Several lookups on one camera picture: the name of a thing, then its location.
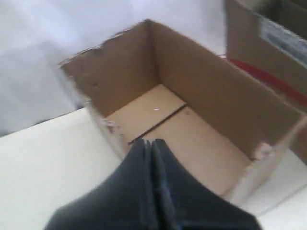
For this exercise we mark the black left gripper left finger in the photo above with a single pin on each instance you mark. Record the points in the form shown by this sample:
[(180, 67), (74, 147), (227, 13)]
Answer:
[(124, 201)]

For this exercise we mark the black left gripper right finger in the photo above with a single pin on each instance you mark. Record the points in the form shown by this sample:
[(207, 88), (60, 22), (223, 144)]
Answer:
[(185, 204)]

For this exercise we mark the torn-edged cardboard box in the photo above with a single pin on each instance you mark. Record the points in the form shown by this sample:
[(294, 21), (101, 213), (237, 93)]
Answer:
[(225, 127)]

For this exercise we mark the tall taped cardboard box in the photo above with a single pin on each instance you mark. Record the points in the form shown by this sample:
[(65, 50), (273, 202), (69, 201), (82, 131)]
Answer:
[(268, 39)]

